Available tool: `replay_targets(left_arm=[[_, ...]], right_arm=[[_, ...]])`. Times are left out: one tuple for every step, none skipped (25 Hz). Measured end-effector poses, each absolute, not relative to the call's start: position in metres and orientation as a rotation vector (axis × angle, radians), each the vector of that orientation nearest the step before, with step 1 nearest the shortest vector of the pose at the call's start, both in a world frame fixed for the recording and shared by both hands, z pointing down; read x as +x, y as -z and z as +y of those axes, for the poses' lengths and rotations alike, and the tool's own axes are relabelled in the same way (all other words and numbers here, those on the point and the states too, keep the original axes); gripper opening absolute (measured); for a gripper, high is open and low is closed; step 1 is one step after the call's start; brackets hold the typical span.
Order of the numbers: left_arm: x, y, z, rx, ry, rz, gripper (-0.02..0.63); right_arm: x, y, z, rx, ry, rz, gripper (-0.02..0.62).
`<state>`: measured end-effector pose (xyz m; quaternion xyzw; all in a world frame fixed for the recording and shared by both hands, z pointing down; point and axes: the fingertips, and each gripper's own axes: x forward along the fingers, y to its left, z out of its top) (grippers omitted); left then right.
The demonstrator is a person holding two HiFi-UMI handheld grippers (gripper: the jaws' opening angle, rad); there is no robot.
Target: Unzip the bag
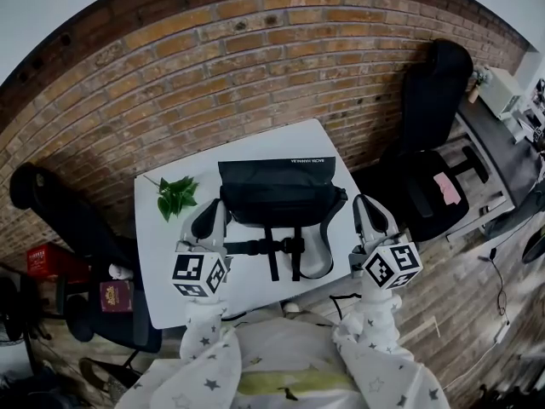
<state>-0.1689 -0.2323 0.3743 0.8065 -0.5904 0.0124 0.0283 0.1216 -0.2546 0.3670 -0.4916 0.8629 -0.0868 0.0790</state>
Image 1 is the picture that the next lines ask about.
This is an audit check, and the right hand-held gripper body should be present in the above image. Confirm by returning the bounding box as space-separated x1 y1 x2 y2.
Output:
347 227 424 291

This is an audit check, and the person's torso in white clothing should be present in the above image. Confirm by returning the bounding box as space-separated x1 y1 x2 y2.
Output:
225 303 363 409

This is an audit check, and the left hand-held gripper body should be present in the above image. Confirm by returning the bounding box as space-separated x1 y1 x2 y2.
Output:
171 226 234 304

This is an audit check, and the dark swivel chair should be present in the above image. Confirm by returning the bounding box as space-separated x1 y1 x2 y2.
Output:
483 180 545 265

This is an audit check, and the small vase with plant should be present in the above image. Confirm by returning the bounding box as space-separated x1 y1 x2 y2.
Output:
467 66 489 104

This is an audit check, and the green leafy sprig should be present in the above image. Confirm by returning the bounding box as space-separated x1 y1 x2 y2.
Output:
143 174 201 223

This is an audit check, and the white power strip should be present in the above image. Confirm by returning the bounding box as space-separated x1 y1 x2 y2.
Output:
492 318 513 345

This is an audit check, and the dark red booklet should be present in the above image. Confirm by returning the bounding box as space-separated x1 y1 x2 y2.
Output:
99 279 133 314

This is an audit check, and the white box appliance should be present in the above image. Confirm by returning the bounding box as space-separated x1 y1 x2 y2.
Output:
483 66 524 121

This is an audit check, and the thin black cable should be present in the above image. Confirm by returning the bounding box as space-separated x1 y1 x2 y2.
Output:
330 292 364 320

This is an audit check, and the grey desk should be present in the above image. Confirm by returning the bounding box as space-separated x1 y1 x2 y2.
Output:
453 95 545 232

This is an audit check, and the person's right forearm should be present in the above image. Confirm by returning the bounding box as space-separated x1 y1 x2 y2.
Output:
331 286 453 409

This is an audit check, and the black office chair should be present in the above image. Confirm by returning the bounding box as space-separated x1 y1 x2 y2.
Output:
356 37 491 244
9 162 164 372

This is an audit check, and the black bag with straps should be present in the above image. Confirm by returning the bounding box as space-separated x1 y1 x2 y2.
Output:
217 156 348 283

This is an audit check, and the person's left forearm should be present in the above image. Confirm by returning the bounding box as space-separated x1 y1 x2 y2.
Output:
113 297 244 409

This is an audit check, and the red box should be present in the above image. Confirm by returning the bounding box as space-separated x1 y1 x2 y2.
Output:
25 242 91 284

